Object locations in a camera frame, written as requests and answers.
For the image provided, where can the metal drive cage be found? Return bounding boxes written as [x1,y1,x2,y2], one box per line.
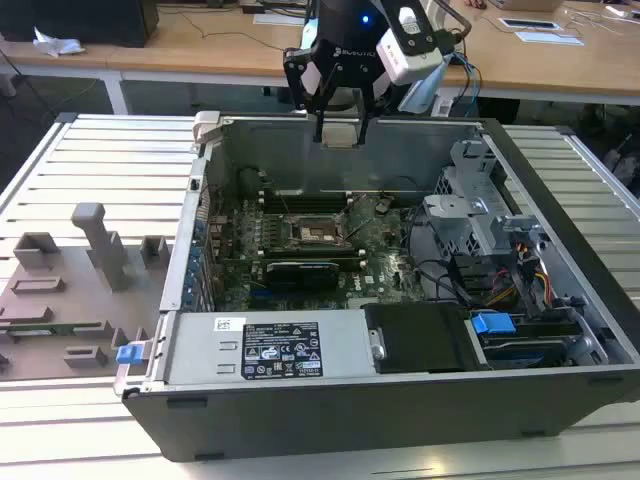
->
[422,139,549,281]

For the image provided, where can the silver power supply unit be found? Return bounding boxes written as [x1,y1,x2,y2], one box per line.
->
[149,308,376,386]

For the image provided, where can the silver CPU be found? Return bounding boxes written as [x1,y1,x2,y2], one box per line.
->
[321,126,362,150]

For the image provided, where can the pale blue teach pendant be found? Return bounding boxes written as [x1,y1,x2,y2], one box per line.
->
[398,57,451,115]

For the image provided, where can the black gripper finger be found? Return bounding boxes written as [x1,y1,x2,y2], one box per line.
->
[353,77,399,150]
[282,46,342,144]

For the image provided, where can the blue disk carrier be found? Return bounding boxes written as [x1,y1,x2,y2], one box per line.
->
[469,310,551,369]

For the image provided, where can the silver metal handle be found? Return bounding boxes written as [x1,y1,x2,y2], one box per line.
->
[367,327,387,361]

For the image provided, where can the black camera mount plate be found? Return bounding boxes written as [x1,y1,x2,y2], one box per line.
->
[384,0,436,56]

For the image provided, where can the black graphics card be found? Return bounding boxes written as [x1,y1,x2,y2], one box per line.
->
[264,259,341,290]

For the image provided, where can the green RAM stick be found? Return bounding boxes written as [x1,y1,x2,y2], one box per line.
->
[0,322,104,337]

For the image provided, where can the black PC case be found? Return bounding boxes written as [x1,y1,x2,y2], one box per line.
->
[113,110,640,464]

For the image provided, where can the white paper sheet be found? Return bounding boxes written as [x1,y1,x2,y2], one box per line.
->
[514,30,586,47]
[252,12,310,27]

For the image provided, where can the yellow orange power wires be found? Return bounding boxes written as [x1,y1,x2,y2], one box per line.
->
[492,267,557,307]

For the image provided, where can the crumpled white paper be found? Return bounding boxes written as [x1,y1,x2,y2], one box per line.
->
[32,25,86,57]

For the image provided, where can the wooden desk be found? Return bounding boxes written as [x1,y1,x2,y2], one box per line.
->
[0,0,640,109]

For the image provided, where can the CPU socket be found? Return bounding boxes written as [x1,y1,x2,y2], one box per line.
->
[277,212,354,254]

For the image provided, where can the black wire bundle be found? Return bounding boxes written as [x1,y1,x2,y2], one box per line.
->
[404,199,501,309]

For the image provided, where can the green motherboard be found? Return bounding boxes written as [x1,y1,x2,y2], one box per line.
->
[207,192,426,311]

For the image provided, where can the black plastic shroud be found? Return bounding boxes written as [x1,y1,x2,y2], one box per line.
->
[362,302,489,375]

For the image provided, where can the white framed tablet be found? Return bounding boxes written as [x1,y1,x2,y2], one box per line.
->
[499,17,561,31]

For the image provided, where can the black computer box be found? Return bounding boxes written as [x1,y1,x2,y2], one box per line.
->
[0,0,160,49]

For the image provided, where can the grey parts rack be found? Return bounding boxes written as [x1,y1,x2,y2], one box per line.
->
[0,202,174,381]

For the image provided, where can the grey plastic case latch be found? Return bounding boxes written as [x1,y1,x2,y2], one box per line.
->
[192,110,221,146]

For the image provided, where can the office chair base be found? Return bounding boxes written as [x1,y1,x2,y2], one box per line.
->
[602,133,640,187]

